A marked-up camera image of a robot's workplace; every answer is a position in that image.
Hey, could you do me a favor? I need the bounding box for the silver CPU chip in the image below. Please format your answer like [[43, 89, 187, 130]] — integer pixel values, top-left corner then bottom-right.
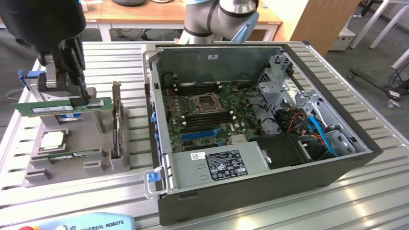
[[38, 129, 70, 154]]

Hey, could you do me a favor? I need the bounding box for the grey power supply with label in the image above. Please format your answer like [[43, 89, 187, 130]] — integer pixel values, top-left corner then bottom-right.
[[163, 141, 272, 190]]

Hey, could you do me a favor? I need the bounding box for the green RAM stick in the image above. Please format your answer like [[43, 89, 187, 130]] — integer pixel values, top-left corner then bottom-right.
[[13, 97, 114, 117], [47, 149, 100, 161]]

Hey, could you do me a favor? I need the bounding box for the black cart base with casters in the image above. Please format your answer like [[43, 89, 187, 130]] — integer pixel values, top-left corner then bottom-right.
[[348, 68, 404, 109]]

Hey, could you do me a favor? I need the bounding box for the black open PC case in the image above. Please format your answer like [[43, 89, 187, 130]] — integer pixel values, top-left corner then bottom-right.
[[142, 42, 386, 227]]

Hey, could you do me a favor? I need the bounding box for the tall metal drive cage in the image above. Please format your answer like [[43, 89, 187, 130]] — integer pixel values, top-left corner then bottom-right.
[[255, 54, 296, 103]]

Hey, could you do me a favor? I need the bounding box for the small silver heatsink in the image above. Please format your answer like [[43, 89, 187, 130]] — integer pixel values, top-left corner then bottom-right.
[[230, 134, 250, 145]]

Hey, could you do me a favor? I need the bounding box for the red and black wire bundle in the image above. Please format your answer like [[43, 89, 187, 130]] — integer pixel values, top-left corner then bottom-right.
[[276, 109, 322, 140]]

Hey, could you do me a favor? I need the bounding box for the long blue expansion slot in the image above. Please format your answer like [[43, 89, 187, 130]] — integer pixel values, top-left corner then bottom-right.
[[180, 128, 219, 141]]

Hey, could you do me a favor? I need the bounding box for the white box with red dot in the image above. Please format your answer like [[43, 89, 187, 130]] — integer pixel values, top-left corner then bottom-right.
[[328, 28, 358, 52]]

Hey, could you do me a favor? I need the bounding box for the grey parts rack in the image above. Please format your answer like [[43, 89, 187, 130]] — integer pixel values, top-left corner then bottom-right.
[[22, 86, 131, 188]]

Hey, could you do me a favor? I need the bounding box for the metal CPU socket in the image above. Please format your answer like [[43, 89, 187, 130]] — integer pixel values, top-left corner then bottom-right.
[[190, 92, 223, 115]]

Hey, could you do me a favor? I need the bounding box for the blue data wire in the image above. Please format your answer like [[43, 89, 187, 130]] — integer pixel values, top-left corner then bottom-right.
[[306, 115, 331, 157]]

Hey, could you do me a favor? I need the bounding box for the blue teach pendant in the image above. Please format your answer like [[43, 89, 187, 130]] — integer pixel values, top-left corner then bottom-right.
[[18, 212, 136, 230]]

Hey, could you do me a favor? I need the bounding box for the graphics card with metal bracket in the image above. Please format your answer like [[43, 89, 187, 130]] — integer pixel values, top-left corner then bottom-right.
[[111, 80, 126, 159]]

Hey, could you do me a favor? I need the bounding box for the black RAM slot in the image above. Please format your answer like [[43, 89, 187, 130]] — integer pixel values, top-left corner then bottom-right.
[[186, 120, 238, 127], [175, 88, 222, 93], [175, 85, 222, 91], [182, 111, 234, 117], [183, 114, 235, 120], [176, 91, 223, 97], [184, 117, 236, 124], [174, 82, 220, 88]]

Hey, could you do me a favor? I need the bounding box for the metal disk bay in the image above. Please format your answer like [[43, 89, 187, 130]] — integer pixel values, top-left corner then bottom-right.
[[295, 90, 368, 159]]

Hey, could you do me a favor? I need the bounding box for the wooden cabinet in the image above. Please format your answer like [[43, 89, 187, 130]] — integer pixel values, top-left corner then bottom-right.
[[274, 0, 363, 57]]

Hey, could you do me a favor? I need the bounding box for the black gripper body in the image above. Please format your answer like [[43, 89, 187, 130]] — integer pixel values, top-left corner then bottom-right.
[[0, 0, 88, 54]]

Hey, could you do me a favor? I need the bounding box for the white frame table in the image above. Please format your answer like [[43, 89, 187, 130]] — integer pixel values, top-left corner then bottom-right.
[[350, 0, 409, 50]]

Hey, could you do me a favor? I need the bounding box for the blue case latch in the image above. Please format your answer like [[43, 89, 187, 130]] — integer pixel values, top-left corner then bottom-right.
[[146, 171, 162, 183]]

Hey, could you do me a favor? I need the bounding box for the green motherboard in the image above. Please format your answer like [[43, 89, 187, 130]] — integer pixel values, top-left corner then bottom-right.
[[160, 81, 260, 154]]

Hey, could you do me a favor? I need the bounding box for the wooden desk with white frame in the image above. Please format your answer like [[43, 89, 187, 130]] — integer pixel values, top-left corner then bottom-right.
[[83, 0, 284, 43]]

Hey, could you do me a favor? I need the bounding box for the thin white cable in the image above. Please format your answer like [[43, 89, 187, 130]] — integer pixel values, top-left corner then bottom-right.
[[6, 86, 26, 100]]

